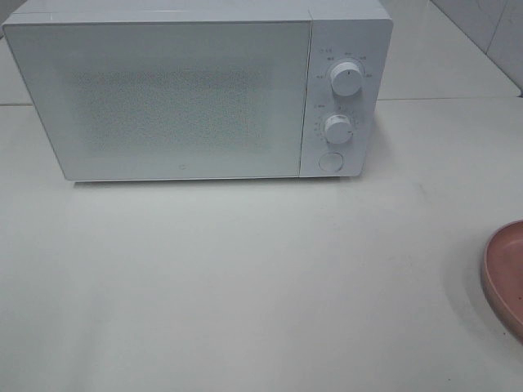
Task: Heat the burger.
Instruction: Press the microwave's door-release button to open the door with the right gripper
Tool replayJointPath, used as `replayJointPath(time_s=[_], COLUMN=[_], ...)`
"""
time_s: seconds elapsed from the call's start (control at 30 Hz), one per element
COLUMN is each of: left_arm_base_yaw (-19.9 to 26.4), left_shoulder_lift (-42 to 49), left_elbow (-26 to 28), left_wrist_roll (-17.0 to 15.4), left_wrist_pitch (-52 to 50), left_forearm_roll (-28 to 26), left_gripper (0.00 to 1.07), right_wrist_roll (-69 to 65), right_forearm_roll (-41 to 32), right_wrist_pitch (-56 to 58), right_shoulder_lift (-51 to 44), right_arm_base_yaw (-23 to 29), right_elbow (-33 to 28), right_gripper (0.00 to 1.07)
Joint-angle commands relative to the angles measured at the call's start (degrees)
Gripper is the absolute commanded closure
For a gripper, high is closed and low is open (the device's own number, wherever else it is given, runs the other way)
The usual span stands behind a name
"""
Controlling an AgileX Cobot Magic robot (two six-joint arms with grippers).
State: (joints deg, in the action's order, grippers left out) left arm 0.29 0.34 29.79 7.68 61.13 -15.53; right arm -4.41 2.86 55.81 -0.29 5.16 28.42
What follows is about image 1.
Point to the round white door button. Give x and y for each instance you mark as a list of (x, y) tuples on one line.
[(331, 162)]

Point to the white microwave door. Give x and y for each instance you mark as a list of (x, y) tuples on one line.
[(167, 101)]

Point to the pink round plate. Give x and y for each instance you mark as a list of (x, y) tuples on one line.
[(501, 276)]

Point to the lower white timer knob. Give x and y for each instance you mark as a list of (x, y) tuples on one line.
[(338, 129)]

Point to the white microwave oven body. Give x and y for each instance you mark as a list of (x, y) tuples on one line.
[(339, 30)]

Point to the upper white power knob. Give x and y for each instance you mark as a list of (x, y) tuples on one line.
[(346, 78)]

